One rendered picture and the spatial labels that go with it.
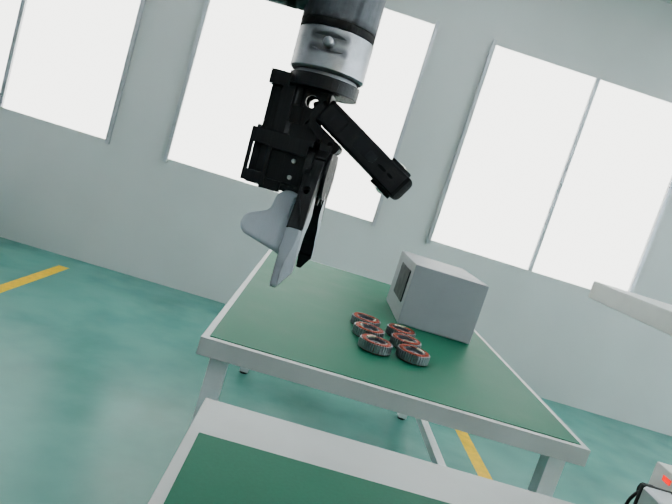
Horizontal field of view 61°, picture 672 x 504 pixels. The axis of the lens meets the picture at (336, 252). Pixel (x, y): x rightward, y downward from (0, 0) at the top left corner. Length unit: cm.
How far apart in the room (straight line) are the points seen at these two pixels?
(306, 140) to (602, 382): 501
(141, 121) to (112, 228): 89
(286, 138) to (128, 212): 436
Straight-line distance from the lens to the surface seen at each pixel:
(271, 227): 53
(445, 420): 163
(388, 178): 56
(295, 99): 58
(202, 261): 477
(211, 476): 97
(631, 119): 522
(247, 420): 117
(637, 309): 108
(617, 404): 557
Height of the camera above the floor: 125
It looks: 7 degrees down
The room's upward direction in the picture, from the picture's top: 17 degrees clockwise
